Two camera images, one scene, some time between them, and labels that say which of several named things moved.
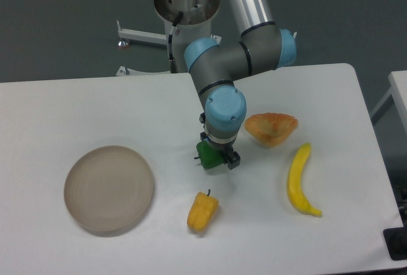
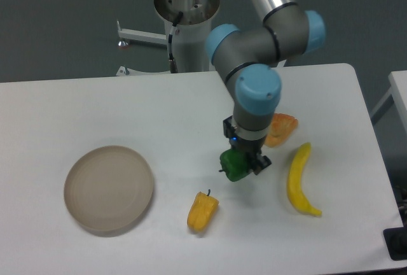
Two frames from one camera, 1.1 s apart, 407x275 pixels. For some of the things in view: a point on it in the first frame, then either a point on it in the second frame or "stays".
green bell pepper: (210, 156) to (234, 163)
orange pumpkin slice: (269, 129) stays
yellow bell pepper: (202, 211) stays
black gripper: (226, 148) to (252, 148)
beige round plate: (109, 190) stays
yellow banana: (296, 190) stays
